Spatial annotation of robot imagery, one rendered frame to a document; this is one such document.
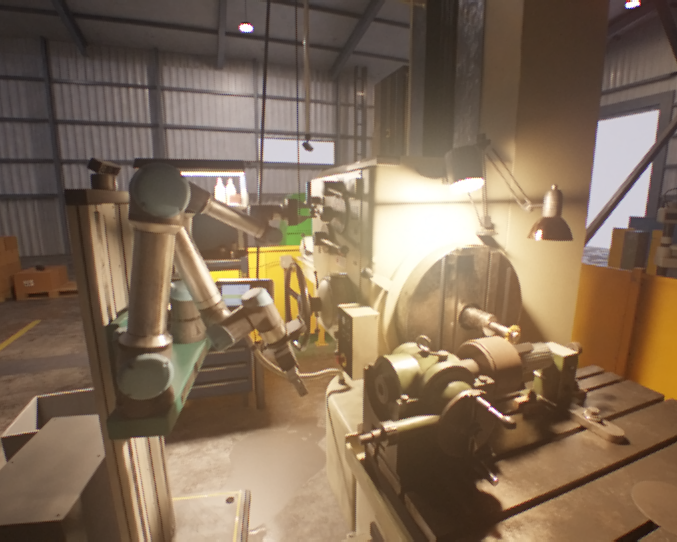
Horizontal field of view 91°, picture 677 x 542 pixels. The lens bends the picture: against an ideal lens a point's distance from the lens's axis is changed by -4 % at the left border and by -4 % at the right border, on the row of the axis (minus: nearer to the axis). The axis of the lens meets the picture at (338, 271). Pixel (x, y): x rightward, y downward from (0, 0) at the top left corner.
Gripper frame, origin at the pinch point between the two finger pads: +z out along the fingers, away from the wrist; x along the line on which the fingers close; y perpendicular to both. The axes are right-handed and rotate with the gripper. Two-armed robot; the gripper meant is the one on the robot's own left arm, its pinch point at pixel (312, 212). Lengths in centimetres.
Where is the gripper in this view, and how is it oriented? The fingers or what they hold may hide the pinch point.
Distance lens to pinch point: 178.6
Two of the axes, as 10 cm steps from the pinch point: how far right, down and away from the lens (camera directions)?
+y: -3.5, -1.8, 9.2
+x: 0.0, 9.8, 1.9
